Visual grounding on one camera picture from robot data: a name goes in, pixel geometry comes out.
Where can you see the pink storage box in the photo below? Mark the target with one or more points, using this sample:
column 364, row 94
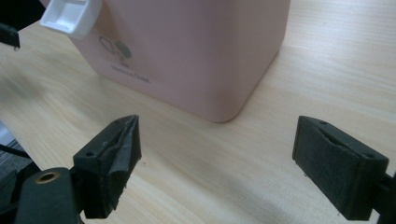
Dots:
column 193, row 53

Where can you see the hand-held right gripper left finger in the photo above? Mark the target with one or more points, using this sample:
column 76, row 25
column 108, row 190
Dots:
column 106, row 168

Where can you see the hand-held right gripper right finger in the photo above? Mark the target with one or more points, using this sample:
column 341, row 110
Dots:
column 339, row 168

